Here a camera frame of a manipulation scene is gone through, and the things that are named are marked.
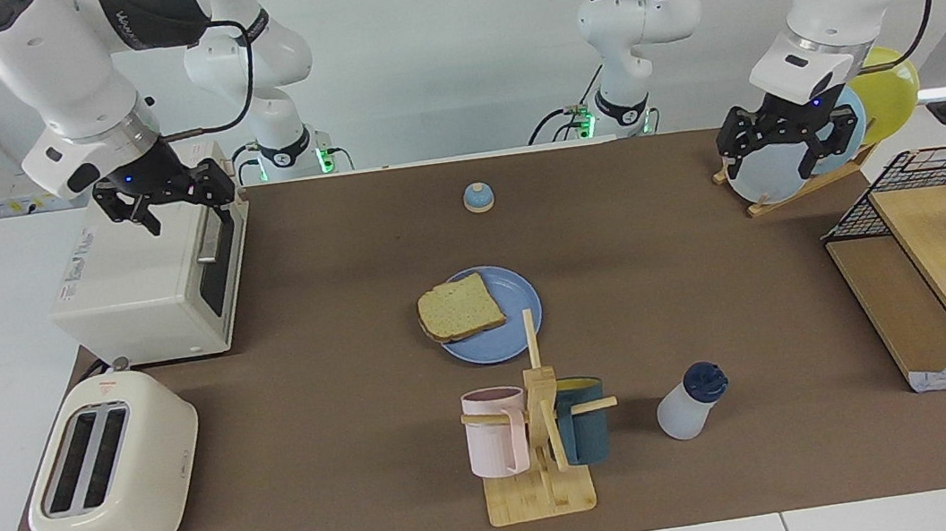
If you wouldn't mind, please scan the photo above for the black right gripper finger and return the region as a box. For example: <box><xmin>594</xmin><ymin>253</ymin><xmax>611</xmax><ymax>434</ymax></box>
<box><xmin>185</xmin><ymin>158</ymin><xmax>241</xmax><ymax>228</ymax></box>
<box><xmin>91</xmin><ymin>180</ymin><xmax>161</xmax><ymax>244</ymax></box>

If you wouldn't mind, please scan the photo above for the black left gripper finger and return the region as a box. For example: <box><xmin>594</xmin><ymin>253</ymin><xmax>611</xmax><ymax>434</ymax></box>
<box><xmin>712</xmin><ymin>103</ymin><xmax>778</xmax><ymax>182</ymax></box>
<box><xmin>792</xmin><ymin>110</ymin><xmax>866</xmax><ymax>179</ymax></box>

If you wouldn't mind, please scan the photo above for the toasted bread slice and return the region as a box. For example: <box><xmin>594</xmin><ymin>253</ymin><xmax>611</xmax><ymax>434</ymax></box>
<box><xmin>413</xmin><ymin>269</ymin><xmax>510</xmax><ymax>347</ymax></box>

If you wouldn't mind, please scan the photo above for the white bottle blue cap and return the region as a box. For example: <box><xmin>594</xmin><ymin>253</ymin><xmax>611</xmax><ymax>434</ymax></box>
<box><xmin>652</xmin><ymin>359</ymin><xmax>735</xmax><ymax>443</ymax></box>

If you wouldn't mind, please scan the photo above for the light blue plate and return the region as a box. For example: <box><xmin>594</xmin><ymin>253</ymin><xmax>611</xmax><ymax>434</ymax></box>
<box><xmin>804</xmin><ymin>84</ymin><xmax>873</xmax><ymax>176</ymax></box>

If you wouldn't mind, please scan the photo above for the grey plate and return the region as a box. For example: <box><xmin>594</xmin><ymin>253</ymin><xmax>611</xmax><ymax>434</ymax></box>
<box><xmin>719</xmin><ymin>120</ymin><xmax>821</xmax><ymax>209</ymax></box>

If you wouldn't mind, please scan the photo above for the yellow plate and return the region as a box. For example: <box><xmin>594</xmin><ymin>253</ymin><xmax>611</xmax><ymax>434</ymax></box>
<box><xmin>844</xmin><ymin>42</ymin><xmax>927</xmax><ymax>147</ymax></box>

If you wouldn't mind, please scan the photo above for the blue round plate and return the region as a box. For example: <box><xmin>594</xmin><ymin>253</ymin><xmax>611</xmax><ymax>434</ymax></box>
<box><xmin>426</xmin><ymin>260</ymin><xmax>549</xmax><ymax>371</ymax></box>

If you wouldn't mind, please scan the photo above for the wooden dish rack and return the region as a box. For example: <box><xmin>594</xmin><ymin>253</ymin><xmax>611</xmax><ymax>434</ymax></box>
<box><xmin>711</xmin><ymin>142</ymin><xmax>886</xmax><ymax>223</ymax></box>

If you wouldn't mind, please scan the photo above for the white toaster oven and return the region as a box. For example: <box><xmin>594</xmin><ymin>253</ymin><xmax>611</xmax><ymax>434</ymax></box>
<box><xmin>32</xmin><ymin>138</ymin><xmax>268</xmax><ymax>376</ymax></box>

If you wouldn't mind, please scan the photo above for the white power socket box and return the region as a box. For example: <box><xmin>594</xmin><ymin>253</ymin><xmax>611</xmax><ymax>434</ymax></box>
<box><xmin>0</xmin><ymin>168</ymin><xmax>61</xmax><ymax>218</ymax></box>

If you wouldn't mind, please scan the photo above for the wooden shelf box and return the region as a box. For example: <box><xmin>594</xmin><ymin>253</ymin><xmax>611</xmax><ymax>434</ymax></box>
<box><xmin>820</xmin><ymin>183</ymin><xmax>946</xmax><ymax>401</ymax></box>

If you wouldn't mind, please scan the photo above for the brown table mat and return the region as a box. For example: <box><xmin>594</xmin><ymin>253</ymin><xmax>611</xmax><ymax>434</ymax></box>
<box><xmin>0</xmin><ymin>98</ymin><xmax>946</xmax><ymax>531</ymax></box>

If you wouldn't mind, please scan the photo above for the cream two-slot toaster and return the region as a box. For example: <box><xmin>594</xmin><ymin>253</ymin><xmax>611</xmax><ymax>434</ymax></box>
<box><xmin>11</xmin><ymin>359</ymin><xmax>212</xmax><ymax>531</ymax></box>

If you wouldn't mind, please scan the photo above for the blue service bell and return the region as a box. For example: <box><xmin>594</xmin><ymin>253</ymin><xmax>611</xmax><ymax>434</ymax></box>
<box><xmin>461</xmin><ymin>181</ymin><xmax>496</xmax><ymax>215</ymax></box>

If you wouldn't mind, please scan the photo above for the teal mug yellow inside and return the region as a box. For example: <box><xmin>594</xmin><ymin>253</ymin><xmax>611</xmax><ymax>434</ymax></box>
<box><xmin>550</xmin><ymin>374</ymin><xmax>614</xmax><ymax>469</ymax></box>

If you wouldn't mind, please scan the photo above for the pink mug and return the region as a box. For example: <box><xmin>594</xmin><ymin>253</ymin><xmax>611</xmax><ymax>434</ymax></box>
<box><xmin>460</xmin><ymin>384</ymin><xmax>535</xmax><ymax>482</ymax></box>

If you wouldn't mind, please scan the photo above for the wooden mug rack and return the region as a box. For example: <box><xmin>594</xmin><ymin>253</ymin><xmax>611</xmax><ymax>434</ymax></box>
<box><xmin>449</xmin><ymin>300</ymin><xmax>632</xmax><ymax>530</ymax></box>

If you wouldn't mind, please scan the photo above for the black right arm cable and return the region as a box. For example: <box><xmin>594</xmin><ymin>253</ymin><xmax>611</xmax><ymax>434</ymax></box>
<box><xmin>150</xmin><ymin>18</ymin><xmax>263</xmax><ymax>144</ymax></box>

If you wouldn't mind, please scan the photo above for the black toaster cord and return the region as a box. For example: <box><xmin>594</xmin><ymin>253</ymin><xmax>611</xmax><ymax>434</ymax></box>
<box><xmin>73</xmin><ymin>353</ymin><xmax>117</xmax><ymax>384</ymax></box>

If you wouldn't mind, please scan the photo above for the black base cable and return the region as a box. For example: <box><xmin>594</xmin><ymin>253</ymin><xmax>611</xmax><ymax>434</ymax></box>
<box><xmin>520</xmin><ymin>60</ymin><xmax>614</xmax><ymax>148</ymax></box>

